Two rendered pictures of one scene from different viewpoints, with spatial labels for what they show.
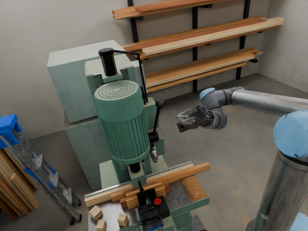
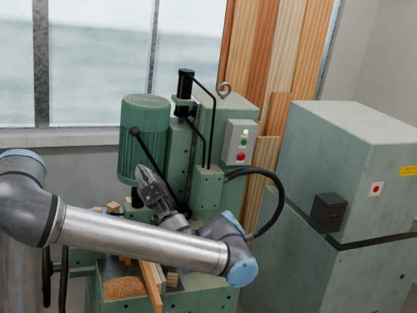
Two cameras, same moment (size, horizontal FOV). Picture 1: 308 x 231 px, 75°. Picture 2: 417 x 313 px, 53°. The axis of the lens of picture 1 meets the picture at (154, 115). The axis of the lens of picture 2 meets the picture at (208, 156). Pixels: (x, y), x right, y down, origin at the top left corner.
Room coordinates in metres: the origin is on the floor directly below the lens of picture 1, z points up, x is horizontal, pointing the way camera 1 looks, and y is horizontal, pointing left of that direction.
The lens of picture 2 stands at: (0.66, -1.33, 1.94)
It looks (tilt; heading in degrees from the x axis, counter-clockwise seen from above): 23 degrees down; 79
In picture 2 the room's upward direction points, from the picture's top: 9 degrees clockwise
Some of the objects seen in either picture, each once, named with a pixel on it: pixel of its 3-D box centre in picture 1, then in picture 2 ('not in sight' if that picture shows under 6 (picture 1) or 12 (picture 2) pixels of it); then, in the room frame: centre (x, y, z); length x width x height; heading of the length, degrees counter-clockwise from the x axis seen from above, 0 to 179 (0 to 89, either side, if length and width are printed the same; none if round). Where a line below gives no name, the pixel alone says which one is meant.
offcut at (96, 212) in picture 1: (96, 212); (113, 208); (0.58, 0.34, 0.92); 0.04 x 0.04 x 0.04; 48
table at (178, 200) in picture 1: (150, 210); (108, 253); (0.58, 0.08, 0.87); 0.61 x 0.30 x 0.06; 103
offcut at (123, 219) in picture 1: (123, 219); not in sight; (0.53, 0.21, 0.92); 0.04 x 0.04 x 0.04; 68
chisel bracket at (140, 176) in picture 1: (136, 172); (141, 215); (0.70, 0.13, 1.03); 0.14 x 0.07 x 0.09; 13
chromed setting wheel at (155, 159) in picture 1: (153, 152); not in sight; (0.84, 0.03, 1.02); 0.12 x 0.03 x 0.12; 13
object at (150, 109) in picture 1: (149, 113); (206, 187); (0.93, 0.02, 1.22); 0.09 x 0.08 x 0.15; 13
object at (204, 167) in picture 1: (162, 181); (141, 256); (0.71, 0.00, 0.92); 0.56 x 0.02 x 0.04; 103
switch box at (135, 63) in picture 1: (137, 77); (239, 142); (1.03, 0.06, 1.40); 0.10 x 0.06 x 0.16; 13
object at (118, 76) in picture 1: (110, 69); (185, 93); (0.82, 0.16, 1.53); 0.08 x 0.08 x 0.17; 13
